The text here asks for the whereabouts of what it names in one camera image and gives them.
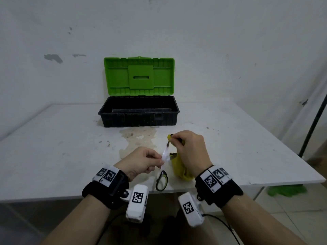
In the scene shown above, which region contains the person's right hand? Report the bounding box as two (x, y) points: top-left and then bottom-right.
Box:
(171, 130), (213, 178)

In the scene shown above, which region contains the person's left hand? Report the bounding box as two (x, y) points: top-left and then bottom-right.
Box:
(114, 146), (165, 182)

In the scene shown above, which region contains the small clear plastic piece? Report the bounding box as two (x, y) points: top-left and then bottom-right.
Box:
(161, 146), (172, 163)

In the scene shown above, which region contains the yellow black screwdriver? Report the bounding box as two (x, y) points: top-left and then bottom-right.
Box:
(167, 134), (186, 150)

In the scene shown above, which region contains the person's right forearm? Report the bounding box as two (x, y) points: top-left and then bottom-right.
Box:
(220, 195), (308, 245)

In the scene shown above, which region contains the person's left forearm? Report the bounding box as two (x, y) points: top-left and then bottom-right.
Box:
(40, 195), (113, 245)

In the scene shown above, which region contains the black toolbox with green lid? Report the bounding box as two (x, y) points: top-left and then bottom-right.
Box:
(98, 56), (180, 128)

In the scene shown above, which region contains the green mop head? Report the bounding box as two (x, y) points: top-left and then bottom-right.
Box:
(267, 184), (308, 197)

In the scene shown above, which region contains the black stand pole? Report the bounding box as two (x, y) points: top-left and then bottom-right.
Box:
(298, 94), (327, 158)

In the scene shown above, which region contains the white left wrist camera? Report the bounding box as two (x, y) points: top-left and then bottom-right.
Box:
(121, 184), (149, 224)

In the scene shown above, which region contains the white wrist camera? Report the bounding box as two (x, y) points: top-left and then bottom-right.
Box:
(178, 192), (205, 227)
(121, 184), (149, 224)

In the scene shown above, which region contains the black left wrist strap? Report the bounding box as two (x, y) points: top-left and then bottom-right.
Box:
(82, 164), (130, 210)

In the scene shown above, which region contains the black wrist strap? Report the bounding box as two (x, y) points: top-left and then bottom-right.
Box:
(82, 164), (130, 210)
(195, 165), (244, 208)

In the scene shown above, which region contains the black right wrist strap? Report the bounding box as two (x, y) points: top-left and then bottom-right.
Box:
(195, 165), (244, 208)

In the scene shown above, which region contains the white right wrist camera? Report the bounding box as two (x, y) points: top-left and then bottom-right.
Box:
(178, 192), (205, 227)

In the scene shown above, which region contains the black camera cable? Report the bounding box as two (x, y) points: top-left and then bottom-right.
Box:
(203, 214), (242, 245)

